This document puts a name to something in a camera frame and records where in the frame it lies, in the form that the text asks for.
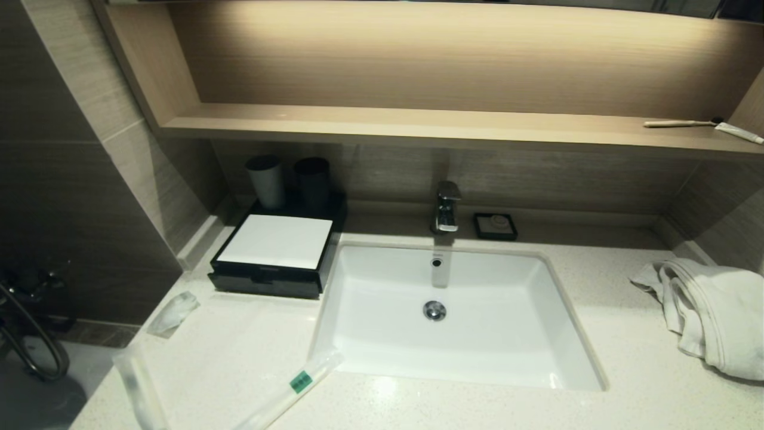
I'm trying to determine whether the wooden wall shelf niche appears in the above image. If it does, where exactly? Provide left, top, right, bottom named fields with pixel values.
left=90, top=0, right=764, bottom=162

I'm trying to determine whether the white rectangular sink basin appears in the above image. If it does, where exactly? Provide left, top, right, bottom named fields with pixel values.
left=307, top=241, right=609, bottom=393

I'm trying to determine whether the small crinkled clear sachet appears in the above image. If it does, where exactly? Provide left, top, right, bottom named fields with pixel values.
left=146, top=291, right=201, bottom=338

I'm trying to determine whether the long packet with green label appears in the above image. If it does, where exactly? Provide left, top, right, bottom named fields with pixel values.
left=233, top=349, right=346, bottom=430

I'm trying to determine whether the white square pad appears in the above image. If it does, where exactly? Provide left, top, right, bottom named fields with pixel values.
left=216, top=214, right=334, bottom=271

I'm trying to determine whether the grey cup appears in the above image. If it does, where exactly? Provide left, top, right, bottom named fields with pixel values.
left=245, top=155, right=285, bottom=210

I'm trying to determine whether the translucent packet with dark comb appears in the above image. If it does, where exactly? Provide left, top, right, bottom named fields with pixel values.
left=113, top=343, right=171, bottom=430

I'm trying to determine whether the black square soap dish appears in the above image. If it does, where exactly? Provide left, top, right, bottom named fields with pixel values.
left=474, top=213, right=519, bottom=241

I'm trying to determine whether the beige toothbrush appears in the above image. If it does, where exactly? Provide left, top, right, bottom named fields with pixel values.
left=643, top=117, right=724, bottom=128

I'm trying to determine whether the chrome faucet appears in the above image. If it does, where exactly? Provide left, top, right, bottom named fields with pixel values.
left=431, top=180, right=463, bottom=234

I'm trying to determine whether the white crumpled towel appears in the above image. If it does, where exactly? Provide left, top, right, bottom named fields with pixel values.
left=630, top=258, right=764, bottom=382

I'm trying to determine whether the black amenity drawer box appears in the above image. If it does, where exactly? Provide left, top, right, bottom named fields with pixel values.
left=209, top=192, right=348, bottom=293

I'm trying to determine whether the black cup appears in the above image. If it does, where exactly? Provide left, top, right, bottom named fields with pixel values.
left=294, top=157, right=331, bottom=210

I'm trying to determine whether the white toothpaste tube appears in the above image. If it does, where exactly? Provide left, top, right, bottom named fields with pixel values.
left=714, top=121, right=764, bottom=145

